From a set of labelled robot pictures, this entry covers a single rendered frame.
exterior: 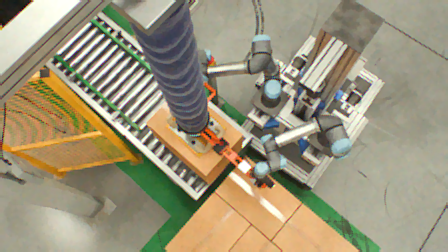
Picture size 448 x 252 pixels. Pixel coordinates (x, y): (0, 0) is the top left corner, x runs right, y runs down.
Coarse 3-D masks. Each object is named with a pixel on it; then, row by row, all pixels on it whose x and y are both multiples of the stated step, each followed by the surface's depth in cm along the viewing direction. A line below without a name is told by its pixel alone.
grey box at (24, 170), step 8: (8, 152) 240; (0, 160) 232; (16, 160) 239; (24, 160) 256; (8, 168) 231; (16, 168) 231; (24, 168) 237; (32, 168) 255; (16, 176) 230; (24, 176) 235; (32, 176) 242; (40, 176) 253; (40, 184) 257
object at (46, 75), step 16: (32, 80) 212; (48, 80) 213; (48, 96) 239; (64, 96) 235; (64, 112) 265; (80, 112) 262; (16, 128) 275; (96, 128) 296; (16, 144) 305; (32, 144) 313; (48, 144) 314; (32, 160) 346; (48, 160) 360; (96, 160) 390; (112, 160) 398
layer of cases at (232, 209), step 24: (216, 192) 347; (240, 192) 347; (264, 192) 346; (288, 192) 346; (192, 216) 342; (216, 216) 342; (240, 216) 342; (264, 216) 341; (288, 216) 341; (312, 216) 340; (192, 240) 337; (216, 240) 337; (240, 240) 337; (264, 240) 336; (288, 240) 336; (312, 240) 335; (336, 240) 335
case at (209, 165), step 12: (168, 108) 312; (156, 120) 310; (156, 132) 308; (168, 132) 307; (228, 132) 306; (240, 132) 306; (168, 144) 312; (180, 144) 305; (240, 144) 324; (180, 156) 320; (192, 156) 302; (204, 156) 302; (216, 156) 301; (192, 168) 328; (204, 168) 299; (216, 168) 310; (204, 180) 336
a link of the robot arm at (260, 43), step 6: (258, 36) 261; (264, 36) 261; (252, 42) 264; (258, 42) 259; (264, 42) 259; (252, 48) 263; (258, 48) 258; (264, 48) 258; (270, 48) 263; (252, 54) 261; (270, 54) 268; (270, 60) 278; (270, 66) 284; (276, 66) 295; (264, 72) 297; (270, 72) 293; (276, 72) 295; (264, 78) 302
